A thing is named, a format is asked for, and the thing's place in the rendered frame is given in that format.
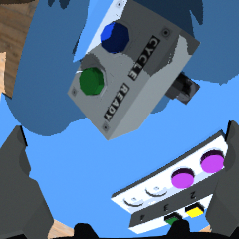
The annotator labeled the grey control box with blue and green buttons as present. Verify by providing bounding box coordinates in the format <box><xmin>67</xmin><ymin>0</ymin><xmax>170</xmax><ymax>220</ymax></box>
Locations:
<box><xmin>67</xmin><ymin>0</ymin><xmax>201</xmax><ymax>141</ymax></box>

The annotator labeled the blue flat mat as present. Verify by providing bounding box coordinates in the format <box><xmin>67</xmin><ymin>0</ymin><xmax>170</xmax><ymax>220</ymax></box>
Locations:
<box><xmin>0</xmin><ymin>0</ymin><xmax>239</xmax><ymax>238</ymax></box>

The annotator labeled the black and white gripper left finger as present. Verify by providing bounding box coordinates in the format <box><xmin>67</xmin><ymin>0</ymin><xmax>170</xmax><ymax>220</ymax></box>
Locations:
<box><xmin>0</xmin><ymin>125</ymin><xmax>54</xmax><ymax>239</ymax></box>

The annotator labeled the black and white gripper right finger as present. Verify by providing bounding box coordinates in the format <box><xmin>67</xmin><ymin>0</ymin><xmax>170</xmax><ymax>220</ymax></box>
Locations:
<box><xmin>205</xmin><ymin>120</ymin><xmax>239</xmax><ymax>239</ymax></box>

